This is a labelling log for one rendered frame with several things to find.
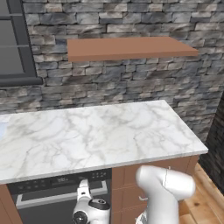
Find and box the brown cabinet panel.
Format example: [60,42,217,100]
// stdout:
[0,183,24,224]

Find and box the brown wooden wall shelf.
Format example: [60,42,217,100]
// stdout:
[66,36,200,63]

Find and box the brown drawer front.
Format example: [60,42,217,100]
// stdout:
[111,204,147,224]
[111,186,148,213]
[111,156,201,191]

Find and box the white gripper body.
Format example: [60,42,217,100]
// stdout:
[76,178,92,201]

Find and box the black dishwasher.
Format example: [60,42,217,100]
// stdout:
[6,168,114,224]

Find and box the dark grey window frame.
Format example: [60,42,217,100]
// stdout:
[0,0,44,88]

